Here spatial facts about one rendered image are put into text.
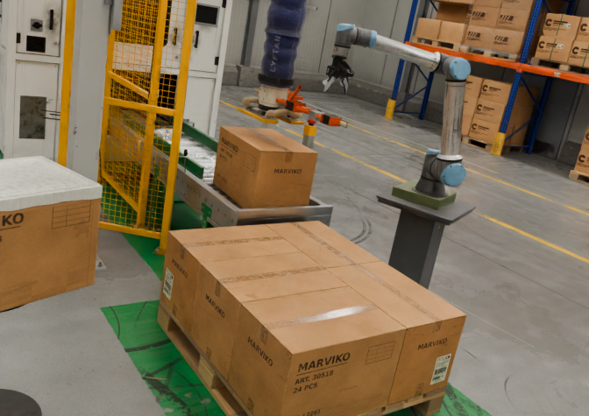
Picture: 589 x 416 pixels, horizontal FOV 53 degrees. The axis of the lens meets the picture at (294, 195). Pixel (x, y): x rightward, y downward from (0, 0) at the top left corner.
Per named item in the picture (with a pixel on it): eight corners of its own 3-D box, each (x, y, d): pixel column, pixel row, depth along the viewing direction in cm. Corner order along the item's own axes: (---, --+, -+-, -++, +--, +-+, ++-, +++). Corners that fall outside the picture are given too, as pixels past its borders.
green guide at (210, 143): (171, 124, 550) (172, 116, 547) (181, 125, 556) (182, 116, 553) (257, 178, 427) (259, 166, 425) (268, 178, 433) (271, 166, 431)
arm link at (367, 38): (372, 30, 323) (351, 26, 320) (379, 31, 312) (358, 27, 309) (369, 47, 325) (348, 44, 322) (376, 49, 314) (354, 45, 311)
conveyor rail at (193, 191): (109, 138, 522) (111, 117, 516) (115, 138, 525) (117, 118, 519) (230, 241, 345) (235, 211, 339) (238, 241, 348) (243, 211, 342)
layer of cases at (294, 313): (159, 298, 320) (167, 230, 308) (307, 278, 377) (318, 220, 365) (274, 442, 228) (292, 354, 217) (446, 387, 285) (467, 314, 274)
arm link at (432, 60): (453, 57, 350) (351, 23, 331) (463, 59, 339) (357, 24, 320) (446, 76, 353) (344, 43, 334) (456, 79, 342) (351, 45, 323)
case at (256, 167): (212, 182, 400) (220, 125, 388) (264, 183, 421) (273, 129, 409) (251, 215, 352) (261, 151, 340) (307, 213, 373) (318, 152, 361)
